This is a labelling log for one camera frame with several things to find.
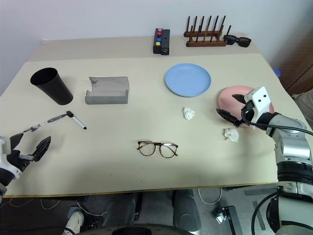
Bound grey cloth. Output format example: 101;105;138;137
291;90;313;123

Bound black and silver pen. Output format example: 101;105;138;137
22;113;68;134

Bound brown wooden door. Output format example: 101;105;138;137
285;48;313;94

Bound dark wooden peg rack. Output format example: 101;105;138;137
183;16;232;47

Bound light blue round plate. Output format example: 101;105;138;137
164;63;212;98

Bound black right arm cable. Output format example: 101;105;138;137
240;107;313;135

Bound white shoe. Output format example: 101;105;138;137
65;211;85;235

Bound tortoiseshell eyeglasses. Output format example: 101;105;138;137
136;140;179;159

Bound white marker pen black cap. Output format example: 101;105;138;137
66;110;88;130

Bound black plastic cup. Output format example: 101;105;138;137
30;67;74;106

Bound thick black cable loop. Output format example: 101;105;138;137
253;186;282;235

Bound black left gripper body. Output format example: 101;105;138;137
6;149;34;172

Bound dark round disc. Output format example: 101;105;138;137
80;222;196;235

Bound black metal floor bracket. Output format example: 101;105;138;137
215;205;242;235

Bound black sunglasses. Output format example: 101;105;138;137
223;34;252;48

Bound grey open glasses case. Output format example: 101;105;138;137
85;76;130;105

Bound white floor cable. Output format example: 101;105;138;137
197;187;223;205

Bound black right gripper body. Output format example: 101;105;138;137
237;99;257;129

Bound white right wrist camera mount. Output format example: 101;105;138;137
243;86;276;123

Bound black box with coloured buttons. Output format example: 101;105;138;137
153;28;164;54

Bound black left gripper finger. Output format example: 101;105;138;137
31;136;52;163
9;133;24;151

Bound dark grey rounded cylinder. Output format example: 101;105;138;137
105;192;144;228
172;188;202;232

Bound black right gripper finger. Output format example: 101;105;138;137
216;109;243;128
231;94;246;105

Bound crumpled white tissue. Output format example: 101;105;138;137
182;106;196;120
223;128;240;142

